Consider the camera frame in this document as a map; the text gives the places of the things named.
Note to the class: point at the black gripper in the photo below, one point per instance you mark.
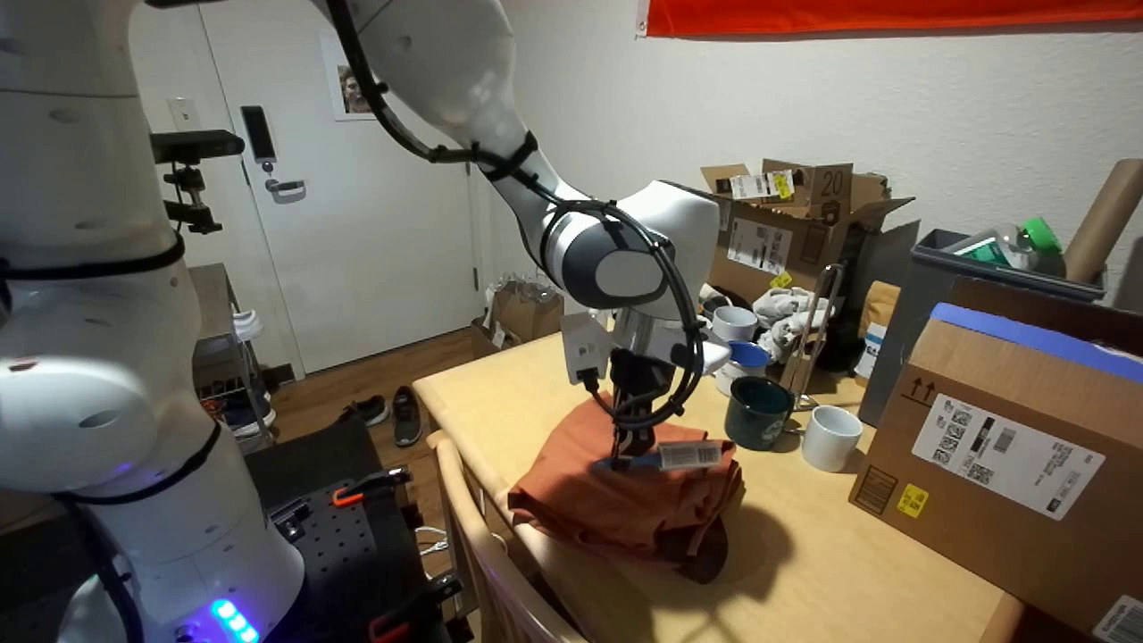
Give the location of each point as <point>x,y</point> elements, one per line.
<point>643,378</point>

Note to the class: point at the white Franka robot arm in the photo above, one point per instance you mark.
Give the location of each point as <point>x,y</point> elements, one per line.
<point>95,393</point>

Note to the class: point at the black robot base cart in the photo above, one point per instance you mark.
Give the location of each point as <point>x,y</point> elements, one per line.
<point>346,537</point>

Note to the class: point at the folded orange fabric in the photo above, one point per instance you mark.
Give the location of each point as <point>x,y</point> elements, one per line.
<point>584,485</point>

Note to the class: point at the dark green mug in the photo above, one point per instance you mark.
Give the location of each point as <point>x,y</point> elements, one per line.
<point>758,412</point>

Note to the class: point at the white mug with blue rim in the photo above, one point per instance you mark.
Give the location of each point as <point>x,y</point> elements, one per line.
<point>752,356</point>

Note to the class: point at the pale grey mug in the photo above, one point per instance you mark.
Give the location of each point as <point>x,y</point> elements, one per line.
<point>733,326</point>

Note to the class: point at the plain brown cardboard box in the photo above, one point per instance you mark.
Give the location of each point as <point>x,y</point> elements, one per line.
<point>532,313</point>

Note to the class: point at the white crumpled cloth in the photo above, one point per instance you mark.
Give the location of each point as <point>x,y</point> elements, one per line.
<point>789,308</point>

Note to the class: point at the small white mug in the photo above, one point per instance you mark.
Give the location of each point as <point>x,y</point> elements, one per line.
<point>832,437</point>

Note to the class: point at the wooden chair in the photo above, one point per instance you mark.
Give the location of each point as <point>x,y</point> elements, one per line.
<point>502,583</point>

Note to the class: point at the curved metal rod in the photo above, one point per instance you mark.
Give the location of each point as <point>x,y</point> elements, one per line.
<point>824,322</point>

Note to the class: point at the dark shoe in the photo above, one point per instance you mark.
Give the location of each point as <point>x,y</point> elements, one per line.
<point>365,412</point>
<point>407,414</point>

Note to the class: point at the open brown cardboard box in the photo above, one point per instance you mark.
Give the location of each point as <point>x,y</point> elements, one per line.
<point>810,227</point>

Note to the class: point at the small yellow blue carton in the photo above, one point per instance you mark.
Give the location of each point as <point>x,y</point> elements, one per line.
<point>879,313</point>

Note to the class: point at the black trash bin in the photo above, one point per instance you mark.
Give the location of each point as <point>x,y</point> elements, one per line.
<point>923,297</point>

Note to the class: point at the white door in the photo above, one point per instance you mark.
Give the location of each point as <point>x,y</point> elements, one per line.
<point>346,271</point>

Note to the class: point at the cardboard box with shipping label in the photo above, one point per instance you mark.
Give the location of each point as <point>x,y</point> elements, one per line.
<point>1011,512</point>

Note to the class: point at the small photo on door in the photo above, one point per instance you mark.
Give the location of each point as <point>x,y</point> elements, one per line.
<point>348,97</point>

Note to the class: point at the green item in bin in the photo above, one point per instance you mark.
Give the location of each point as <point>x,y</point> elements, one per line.
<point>1040,235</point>

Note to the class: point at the black door keypad lock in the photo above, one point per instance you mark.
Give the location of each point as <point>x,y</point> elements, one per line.
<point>259,138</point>

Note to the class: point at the brown cardboard tube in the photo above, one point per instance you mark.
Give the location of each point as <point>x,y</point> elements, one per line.
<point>1101,227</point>

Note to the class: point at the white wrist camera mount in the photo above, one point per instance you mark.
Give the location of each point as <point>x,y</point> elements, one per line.
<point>586,344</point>

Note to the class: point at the red wall banner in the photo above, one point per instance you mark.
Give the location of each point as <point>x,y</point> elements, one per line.
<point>893,15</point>

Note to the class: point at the black camera stand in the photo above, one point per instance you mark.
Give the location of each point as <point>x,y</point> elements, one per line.
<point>197,214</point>

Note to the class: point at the black camera on stand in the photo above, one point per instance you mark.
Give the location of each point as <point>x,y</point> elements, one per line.
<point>197,144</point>

